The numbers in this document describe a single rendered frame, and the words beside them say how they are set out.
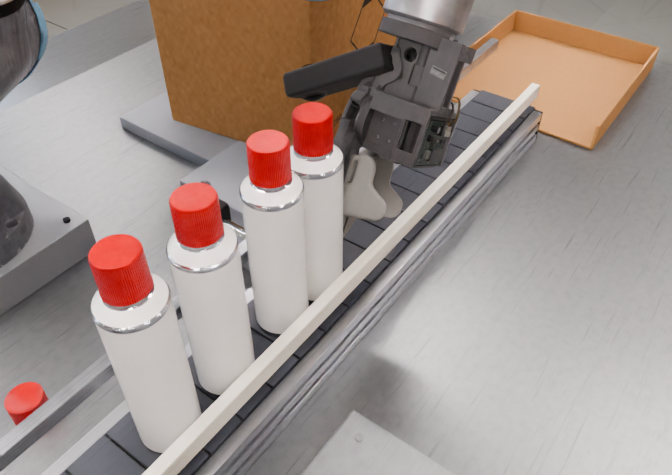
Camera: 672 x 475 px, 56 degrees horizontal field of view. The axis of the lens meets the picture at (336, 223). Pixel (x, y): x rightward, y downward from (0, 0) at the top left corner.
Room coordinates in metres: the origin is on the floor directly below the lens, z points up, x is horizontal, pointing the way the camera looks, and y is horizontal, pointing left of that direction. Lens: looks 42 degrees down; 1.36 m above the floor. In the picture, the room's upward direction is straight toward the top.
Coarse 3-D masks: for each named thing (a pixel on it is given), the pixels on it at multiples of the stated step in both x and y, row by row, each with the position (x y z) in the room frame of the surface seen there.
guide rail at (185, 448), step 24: (528, 96) 0.75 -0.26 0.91; (504, 120) 0.69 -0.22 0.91; (480, 144) 0.64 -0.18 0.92; (456, 168) 0.59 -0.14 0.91; (432, 192) 0.54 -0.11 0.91; (408, 216) 0.50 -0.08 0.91; (384, 240) 0.47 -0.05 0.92; (360, 264) 0.43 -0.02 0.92; (336, 288) 0.40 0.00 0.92; (312, 312) 0.37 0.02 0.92; (288, 336) 0.34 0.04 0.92; (264, 360) 0.32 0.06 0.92; (240, 384) 0.30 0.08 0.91; (216, 408) 0.27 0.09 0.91; (192, 432) 0.25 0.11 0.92; (216, 432) 0.26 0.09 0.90; (168, 456) 0.23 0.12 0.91; (192, 456) 0.24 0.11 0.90
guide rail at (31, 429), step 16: (480, 48) 0.80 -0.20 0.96; (496, 48) 0.82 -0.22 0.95; (464, 64) 0.75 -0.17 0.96; (240, 256) 0.40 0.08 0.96; (176, 304) 0.34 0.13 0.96; (96, 368) 0.28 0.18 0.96; (112, 368) 0.28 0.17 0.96; (80, 384) 0.26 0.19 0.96; (96, 384) 0.27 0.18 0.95; (48, 400) 0.25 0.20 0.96; (64, 400) 0.25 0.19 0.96; (80, 400) 0.26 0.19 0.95; (32, 416) 0.24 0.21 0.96; (48, 416) 0.24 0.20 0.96; (64, 416) 0.25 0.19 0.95; (16, 432) 0.23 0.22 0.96; (32, 432) 0.23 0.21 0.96; (0, 448) 0.21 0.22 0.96; (16, 448) 0.22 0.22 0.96; (0, 464) 0.21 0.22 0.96
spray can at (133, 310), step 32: (96, 256) 0.27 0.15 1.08; (128, 256) 0.27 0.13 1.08; (128, 288) 0.26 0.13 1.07; (160, 288) 0.28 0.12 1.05; (96, 320) 0.26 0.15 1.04; (128, 320) 0.26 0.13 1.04; (160, 320) 0.26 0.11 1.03; (128, 352) 0.25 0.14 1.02; (160, 352) 0.26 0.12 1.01; (128, 384) 0.25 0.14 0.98; (160, 384) 0.26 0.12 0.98; (192, 384) 0.28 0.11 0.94; (160, 416) 0.25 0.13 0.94; (192, 416) 0.27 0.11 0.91; (160, 448) 0.25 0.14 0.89
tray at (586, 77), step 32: (512, 32) 1.12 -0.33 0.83; (544, 32) 1.10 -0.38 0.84; (576, 32) 1.07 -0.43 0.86; (480, 64) 0.99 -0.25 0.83; (512, 64) 0.99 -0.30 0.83; (544, 64) 0.99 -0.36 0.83; (576, 64) 0.99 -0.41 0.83; (608, 64) 0.99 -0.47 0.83; (640, 64) 0.99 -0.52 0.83; (512, 96) 0.89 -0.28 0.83; (544, 96) 0.89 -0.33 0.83; (576, 96) 0.89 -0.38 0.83; (608, 96) 0.89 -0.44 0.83; (544, 128) 0.80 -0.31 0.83; (576, 128) 0.80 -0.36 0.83
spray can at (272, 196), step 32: (256, 160) 0.38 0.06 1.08; (288, 160) 0.39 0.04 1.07; (256, 192) 0.38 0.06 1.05; (288, 192) 0.38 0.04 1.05; (256, 224) 0.37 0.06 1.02; (288, 224) 0.37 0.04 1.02; (256, 256) 0.38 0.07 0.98; (288, 256) 0.37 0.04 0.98; (256, 288) 0.38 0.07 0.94; (288, 288) 0.37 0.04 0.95; (256, 320) 0.39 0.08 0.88; (288, 320) 0.37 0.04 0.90
